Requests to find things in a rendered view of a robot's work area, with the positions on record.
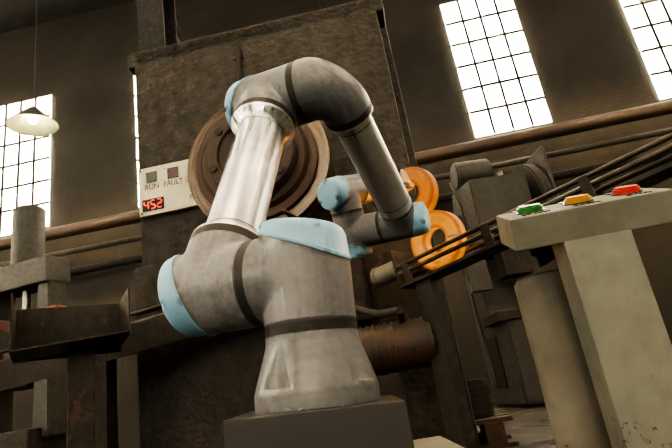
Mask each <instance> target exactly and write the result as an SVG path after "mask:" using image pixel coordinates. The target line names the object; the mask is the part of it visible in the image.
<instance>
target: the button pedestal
mask: <svg viewBox="0 0 672 448"><path fill-rule="evenodd" d="M591 198H592V200H589V201H585V202H579V203H573V204H564V203H563V204H553V205H548V206H543V209H541V210H538V211H533V212H527V213H507V214H502V215H498V216H496V220H497V225H498V230H499V235H500V240H501V243H502V244H503V245H505V246H507V247H509V248H511V249H513V250H515V251H524V250H529V249H534V248H540V247H545V246H550V245H552V248H553V252H554V255H555V258H556V262H557V265H558V268H559V272H560V275H561V279H562V282H563V285H564V289H565V292H566V295H567V299H568V302H569V305H570V309H571V312H572V315H573V319H574V322H575V325H576V329H577V332H578V335H579V339H580V342H581V345H582V349H583V352H584V355H585V359H586V362H587V365H588V369H589V372H590V375H591V379H592V382H593V385H594V389H595V392H596V395H597V399H598V402H599V405H600V409H601V412H602V415H603V419H604V422H605V425H606V429H607V432H608V435H609V439H610V442H611V445H612V448H672V344H671V341H670V339H669V336H668V333H667V330H666V327H665V325H664V322H663V319H662V316H661V313H660V310H659V308H658V305H657V302H656V299H655V296H654V293H653V291H652V288H651V285H650V282H649V279H648V276H647V274H646V271H645V268H644V265H643V262H642V260H641V257H640V254H639V251H638V248H637V245H636V243H635V240H634V237H633V234H632V231H631V230H636V229H642V228H647V227H652V226H658V225H663V224H668V223H672V189H671V188H641V190H640V191H636V192H631V193H626V194H617V195H613V194H611V195H600V196H595V197H591Z"/></svg>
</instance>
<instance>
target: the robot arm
mask: <svg viewBox="0 0 672 448"><path fill-rule="evenodd" d="M225 108H226V109H227V111H226V112H225V114H226V119H227V122H228V124H229V126H230V128H231V130H232V131H233V133H234V134H235V138H234V141H233V144H232V147H231V150H230V153H229V156H228V159H227V162H226V165H225V169H224V172H223V175H222V178H221V181H220V184H219V187H218V190H217V193H216V196H215V199H214V202H213V205H212V208H211V211H210V214H209V217H208V220H207V223H205V224H202V225H200V226H199V227H197V228H196V229H195V230H194V232H193V233H192V235H191V238H190V241H189V243H188V246H187V249H186V252H185V253H184V254H183V255H175V256H173V257H172V258H170V259H168V260H167V261H166V262H165V263H164V264H163V265H162V267H161V269H160V272H159V276H158V296H159V301H160V303H161V305H162V310H163V312H164V314H165V316H166V318H167V319H168V321H169V322H170V324H171V325H172V326H173V327H174V328H175V329H176V330H177V331H179V332H180V333H182V334H184V335H187V336H193V337H194V336H205V335H206V336H215V335H217V334H219V333H226V332H232V331H238V330H244V329H251V328H257V327H265V343H266V346H265V353H264V357H263V361H262V365H261V370H260V374H259V378H258V382H257V386H256V391H255V396H254V402H255V415H270V414H283V413H294V412H304V411H313V410H321V409H330V408H337V407H345V406H352V405H359V404H365V403H370V402H375V401H379V400H381V396H380V388H379V382H378V379H377V377H376V375H375V372H374V370H373V368H372V366H371V363H370V361H369V359H368V356H367V354H366V352H365V350H364V347H363V345H362V343H361V341H360V338H359V333H358V325H357V316H356V308H355V299H354V290H353V282H352V273H351V265H350V260H351V259H354V258H358V257H363V256H367V255H370V254H371V253H372V246H374V245H379V244H384V243H387V242H392V241H397V240H402V239H407V238H414V237H418V236H421V235H424V234H427V233H428V232H429V231H430V227H431V224H430V217H429V212H428V209H427V207H426V205H425V204H424V203H423V202H414V203H412V201H411V198H410V196H409V194H408V192H409V191H411V190H412V189H413V188H414V184H413V182H411V181H410V179H409V177H408V175H407V173H406V172H405V170H404V169H401V170H400V172H401V177H400V175H399V173H398V171H397V167H396V164H395V162H393V160H392V158H391V156H390V154H389V152H388V150H387V148H386V146H385V143H384V141H383V139H382V137H381V135H380V133H379V131H378V129H377V127H376V124H375V122H374V120H373V118H372V116H371V113H372V111H373V106H372V103H371V101H370V99H369V97H368V95H367V93H366V91H365V90H364V88H363V87H362V86H361V84H360V83H359V82H358V81H357V80H356V79H355V78H354V77H353V76H352V75H351V74H349V73H348V72H347V71H346V70H344V69H343V68H341V67H340V66H338V65H336V64H334V63H332V62H330V61H328V60H325V59H321V58H315V57H306V58H301V59H298V60H295V61H293V62H290V63H288V64H285V65H282V66H279V67H276V68H273V69H270V70H267V71H265V72H262V73H259V74H256V75H250V76H247V77H245V78H243V79H241V80H240V81H237V82H235V83H234V84H233V85H232V86H231V87H230V88H229V90H228V92H227V94H226V97H225ZM317 120H322V121H324V122H325V124H326V126H327V128H328V129H329V130H330V131H332V132H336V133H337V135H338V137H339V139H340V141H341V142H342V144H343V146H344V148H345V150H346V152H347V153H348V155H349V157H350V159H351V161H352V163H353V165H354V166H355V168H356V170H357V171H356V172H355V174H353V175H346V176H335V177H331V178H327V179H325V180H323V181H322V182H321V183H320V185H319V187H318V190H317V198H318V201H319V203H320V204H321V205H322V207H323V208H325V209H327V210H330V212H331V215H332V219H333V223H332V222H329V221H325V220H320V219H313V218H295V217H293V218H277V219H271V220H267V221H266V218H267V214H268V209H269V205H270V201H271V196H272V192H273V188H274V184H275V179H276V175H277V171H278V167H279V162H280V158H281V154H282V149H284V148H286V147H287V146H288V145H289V144H290V143H291V142H292V140H293V138H294V135H295V130H296V127H298V126H301V125H304V124H308V123H311V122H314V121H317ZM370 202H372V204H373V205H374V207H375V208H376V209H377V212H372V213H368V214H364V211H363V208H362V204H366V203H370Z"/></svg>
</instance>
